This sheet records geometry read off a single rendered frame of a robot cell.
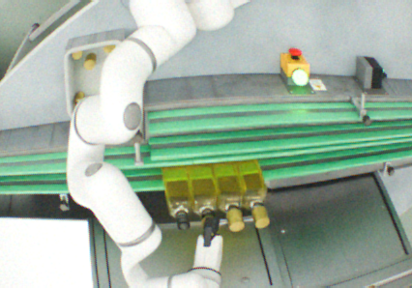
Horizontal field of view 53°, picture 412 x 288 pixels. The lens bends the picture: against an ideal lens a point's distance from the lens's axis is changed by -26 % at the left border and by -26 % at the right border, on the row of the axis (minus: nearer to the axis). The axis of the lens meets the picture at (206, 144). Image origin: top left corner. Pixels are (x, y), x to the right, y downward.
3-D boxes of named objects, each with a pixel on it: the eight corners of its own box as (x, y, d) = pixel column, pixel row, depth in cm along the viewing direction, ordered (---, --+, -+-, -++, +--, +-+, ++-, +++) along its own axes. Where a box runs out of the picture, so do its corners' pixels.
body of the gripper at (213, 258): (220, 293, 105) (225, 261, 114) (221, 269, 99) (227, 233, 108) (187, 290, 105) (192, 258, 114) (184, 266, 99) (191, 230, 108)
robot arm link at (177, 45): (131, 74, 90) (101, 10, 82) (211, 13, 102) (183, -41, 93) (165, 74, 84) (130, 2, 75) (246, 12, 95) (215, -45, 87)
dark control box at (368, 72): (354, 75, 147) (364, 88, 140) (355, 54, 142) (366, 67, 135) (372, 76, 147) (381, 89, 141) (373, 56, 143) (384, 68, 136)
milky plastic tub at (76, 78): (71, 104, 138) (68, 121, 131) (68, 39, 125) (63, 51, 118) (125, 96, 140) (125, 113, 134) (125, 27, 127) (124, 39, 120)
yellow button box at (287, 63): (279, 72, 143) (286, 85, 137) (279, 50, 139) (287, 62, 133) (301, 72, 144) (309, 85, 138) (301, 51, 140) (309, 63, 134)
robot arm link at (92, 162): (192, 189, 88) (141, 182, 99) (132, 77, 79) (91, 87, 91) (129, 247, 79) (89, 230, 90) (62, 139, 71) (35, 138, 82)
